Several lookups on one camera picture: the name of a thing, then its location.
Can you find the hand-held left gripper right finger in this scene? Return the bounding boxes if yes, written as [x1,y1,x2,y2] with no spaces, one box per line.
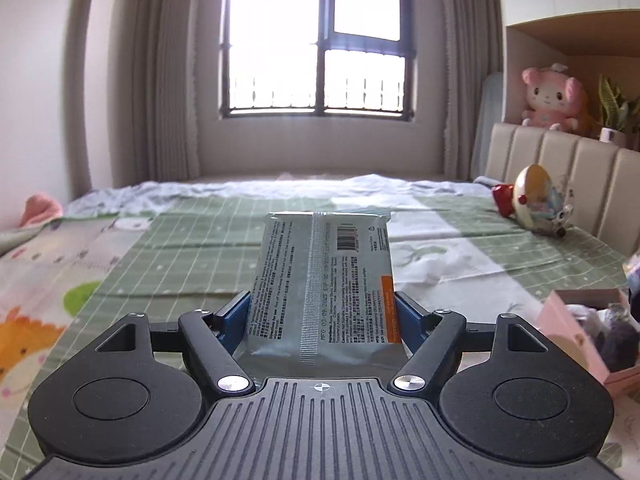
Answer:
[392,290,546,393]

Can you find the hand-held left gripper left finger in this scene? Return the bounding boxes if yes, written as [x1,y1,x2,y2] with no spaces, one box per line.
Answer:
[95,290,256,393]

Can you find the silver wet wipes packet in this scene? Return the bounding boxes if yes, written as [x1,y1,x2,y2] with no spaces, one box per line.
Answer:
[235,208,411,381]

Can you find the pink cardboard box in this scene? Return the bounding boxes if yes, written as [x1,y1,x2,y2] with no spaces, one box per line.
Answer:
[542,287,640,398]

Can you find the black plush toy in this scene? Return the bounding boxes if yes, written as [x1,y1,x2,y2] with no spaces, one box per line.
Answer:
[625,260,640,323]

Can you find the green printed bed cover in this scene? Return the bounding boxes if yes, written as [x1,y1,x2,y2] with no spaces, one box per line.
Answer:
[0,175,640,480]

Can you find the pale blue bedsheet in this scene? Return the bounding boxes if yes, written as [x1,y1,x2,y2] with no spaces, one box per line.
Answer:
[65,174,481,221]

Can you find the small red toy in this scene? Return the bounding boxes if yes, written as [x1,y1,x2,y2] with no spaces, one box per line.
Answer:
[491,183,517,217]

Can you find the cartoon printed blanket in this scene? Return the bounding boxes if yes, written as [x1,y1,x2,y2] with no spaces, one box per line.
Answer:
[0,202,156,411]

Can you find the pale blue folded pad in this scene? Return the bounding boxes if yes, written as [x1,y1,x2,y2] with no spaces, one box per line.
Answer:
[472,72,505,181]

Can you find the beige padded headboard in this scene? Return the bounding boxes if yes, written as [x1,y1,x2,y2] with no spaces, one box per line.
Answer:
[487,122,640,256]

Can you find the pink cloth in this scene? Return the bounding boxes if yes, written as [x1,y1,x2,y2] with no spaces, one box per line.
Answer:
[20,194,63,226]

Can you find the beige curtain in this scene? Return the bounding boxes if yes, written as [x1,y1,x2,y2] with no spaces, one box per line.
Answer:
[440,0,503,181]
[65,0,201,191]

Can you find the pink plush bunny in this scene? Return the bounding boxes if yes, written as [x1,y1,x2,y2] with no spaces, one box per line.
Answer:
[520,62,593,133]

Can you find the barred window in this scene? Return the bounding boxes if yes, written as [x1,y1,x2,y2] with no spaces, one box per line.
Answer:
[218,0,416,122]

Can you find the potted green plant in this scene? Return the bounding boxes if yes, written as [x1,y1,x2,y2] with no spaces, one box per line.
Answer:
[597,75,635,148]

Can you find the wooden wall cabinet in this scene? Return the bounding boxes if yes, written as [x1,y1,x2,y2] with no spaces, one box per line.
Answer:
[502,0,640,151]

